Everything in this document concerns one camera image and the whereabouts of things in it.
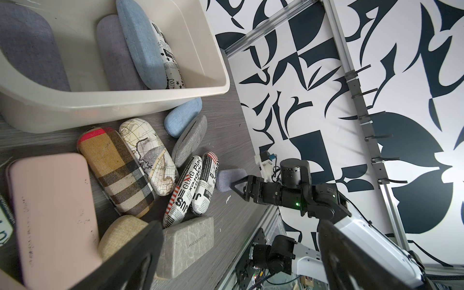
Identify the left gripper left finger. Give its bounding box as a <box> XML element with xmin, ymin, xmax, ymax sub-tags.
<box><xmin>72</xmin><ymin>221</ymin><xmax>164</xmax><ymax>290</ymax></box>

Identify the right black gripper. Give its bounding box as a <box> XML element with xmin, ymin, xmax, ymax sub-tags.
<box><xmin>230</xmin><ymin>175</ymin><xmax>308</xmax><ymax>210</ymax></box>

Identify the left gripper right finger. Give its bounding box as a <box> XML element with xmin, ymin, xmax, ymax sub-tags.
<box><xmin>319</xmin><ymin>221</ymin><xmax>410</xmax><ymax>290</ymax></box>

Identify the tan woven glasses case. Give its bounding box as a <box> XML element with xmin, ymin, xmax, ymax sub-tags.
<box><xmin>98</xmin><ymin>215</ymin><xmax>148</xmax><ymax>262</ymax></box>

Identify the newspaper flag case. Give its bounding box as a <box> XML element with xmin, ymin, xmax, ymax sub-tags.
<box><xmin>191</xmin><ymin>152</ymin><xmax>219</xmax><ymax>216</ymax></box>

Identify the newspaper print case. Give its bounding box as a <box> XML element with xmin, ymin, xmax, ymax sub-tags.
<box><xmin>0</xmin><ymin>195</ymin><xmax>15</xmax><ymax>247</ymax></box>
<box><xmin>163</xmin><ymin>155</ymin><xmax>203</xmax><ymax>228</ymax></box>

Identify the grey woven rectangular case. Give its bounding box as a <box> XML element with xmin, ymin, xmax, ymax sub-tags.
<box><xmin>155</xmin><ymin>216</ymin><xmax>215</xmax><ymax>280</ymax></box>

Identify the grey glasses case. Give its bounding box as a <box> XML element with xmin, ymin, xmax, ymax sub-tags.
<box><xmin>171</xmin><ymin>114</ymin><xmax>208</xmax><ymax>167</ymax></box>

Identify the map print glasses case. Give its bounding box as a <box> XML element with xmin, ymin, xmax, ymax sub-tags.
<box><xmin>119</xmin><ymin>118</ymin><xmax>179</xmax><ymax>196</ymax></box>

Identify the blue glasses case back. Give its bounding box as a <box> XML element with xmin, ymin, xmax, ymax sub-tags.
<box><xmin>164</xmin><ymin>97</ymin><xmax>203</xmax><ymax>138</ymax></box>

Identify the blue glasses case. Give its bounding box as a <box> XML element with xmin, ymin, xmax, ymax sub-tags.
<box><xmin>116</xmin><ymin>1</ymin><xmax>167</xmax><ymax>89</ymax></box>
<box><xmin>164</xmin><ymin>97</ymin><xmax>203</xmax><ymax>138</ymax></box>

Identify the blue glasses case front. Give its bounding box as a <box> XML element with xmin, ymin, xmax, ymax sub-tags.
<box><xmin>116</xmin><ymin>1</ymin><xmax>167</xmax><ymax>89</ymax></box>

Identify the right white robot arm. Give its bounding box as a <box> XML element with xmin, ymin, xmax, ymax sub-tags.
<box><xmin>230</xmin><ymin>158</ymin><xmax>435</xmax><ymax>290</ymax></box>

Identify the plaid brown glasses case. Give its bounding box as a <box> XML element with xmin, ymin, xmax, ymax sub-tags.
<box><xmin>77</xmin><ymin>128</ymin><xmax>155</xmax><ymax>218</ymax></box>

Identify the pink glasses case right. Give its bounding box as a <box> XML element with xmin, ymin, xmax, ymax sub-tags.
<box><xmin>7</xmin><ymin>153</ymin><xmax>102</xmax><ymax>290</ymax></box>

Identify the beige plastic storage box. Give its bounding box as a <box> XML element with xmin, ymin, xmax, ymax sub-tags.
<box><xmin>1</xmin><ymin>1</ymin><xmax>230</xmax><ymax>133</ymax></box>

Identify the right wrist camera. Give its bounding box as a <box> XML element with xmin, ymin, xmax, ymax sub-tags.
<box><xmin>254</xmin><ymin>151</ymin><xmax>277</xmax><ymax>182</ymax></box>

